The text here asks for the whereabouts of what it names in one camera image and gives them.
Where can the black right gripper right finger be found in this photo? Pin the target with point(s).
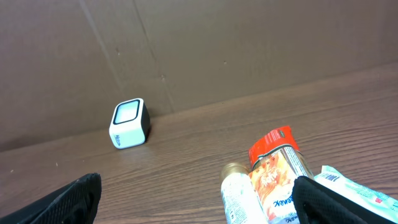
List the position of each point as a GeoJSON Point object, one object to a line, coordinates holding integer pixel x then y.
{"type": "Point", "coordinates": [315, 203]}

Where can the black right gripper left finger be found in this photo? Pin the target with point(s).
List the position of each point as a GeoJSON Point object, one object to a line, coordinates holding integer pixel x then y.
{"type": "Point", "coordinates": [74, 203]}

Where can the small orange packet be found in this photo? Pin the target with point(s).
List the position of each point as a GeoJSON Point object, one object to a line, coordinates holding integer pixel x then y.
{"type": "Point", "coordinates": [273, 180]}

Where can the teal snack packet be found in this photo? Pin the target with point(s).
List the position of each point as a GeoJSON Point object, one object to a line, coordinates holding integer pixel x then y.
{"type": "Point", "coordinates": [374, 201]}

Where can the white tube with gold cap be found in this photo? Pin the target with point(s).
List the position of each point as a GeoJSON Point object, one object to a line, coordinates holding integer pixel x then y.
{"type": "Point", "coordinates": [241, 202]}

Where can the long orange snack package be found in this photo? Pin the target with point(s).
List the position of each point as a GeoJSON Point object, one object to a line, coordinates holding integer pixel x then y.
{"type": "Point", "coordinates": [279, 142]}

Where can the white barcode scanner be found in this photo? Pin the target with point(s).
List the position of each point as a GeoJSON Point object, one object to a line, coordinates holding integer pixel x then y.
{"type": "Point", "coordinates": [130, 124]}

